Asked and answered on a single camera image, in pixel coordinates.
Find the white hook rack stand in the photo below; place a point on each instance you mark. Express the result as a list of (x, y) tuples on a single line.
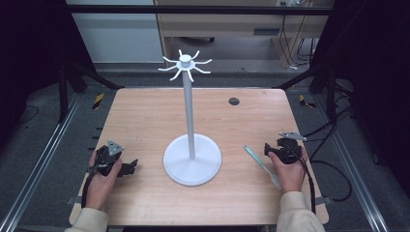
[(192, 161)]

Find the black metal stand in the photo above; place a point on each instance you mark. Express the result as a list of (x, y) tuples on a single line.
[(327, 83), (64, 87)]

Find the person's right hand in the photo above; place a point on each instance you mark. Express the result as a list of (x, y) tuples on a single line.
[(291, 177)]

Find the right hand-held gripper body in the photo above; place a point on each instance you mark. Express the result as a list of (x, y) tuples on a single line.
[(287, 151)]

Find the aluminium floor rail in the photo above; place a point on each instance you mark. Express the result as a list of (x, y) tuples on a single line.
[(38, 167), (356, 183)]

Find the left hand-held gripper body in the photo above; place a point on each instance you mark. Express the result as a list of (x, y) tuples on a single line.
[(104, 158)]

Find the black metal crossbar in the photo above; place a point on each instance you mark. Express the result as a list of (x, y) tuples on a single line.
[(193, 9)]

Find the grey table bracket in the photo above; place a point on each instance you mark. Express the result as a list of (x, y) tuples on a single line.
[(324, 200), (73, 200)]

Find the dark round table grommet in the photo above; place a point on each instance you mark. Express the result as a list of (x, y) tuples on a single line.
[(234, 101)]

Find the yellow black striped tape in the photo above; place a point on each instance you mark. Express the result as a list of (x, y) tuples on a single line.
[(98, 100), (305, 101)]

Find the white cabinet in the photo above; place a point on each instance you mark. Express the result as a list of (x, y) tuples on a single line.
[(119, 35)]

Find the light wooden desk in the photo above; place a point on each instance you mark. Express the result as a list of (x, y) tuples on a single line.
[(222, 27)]

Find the person's left hand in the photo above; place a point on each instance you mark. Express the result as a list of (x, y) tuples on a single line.
[(100, 188)]

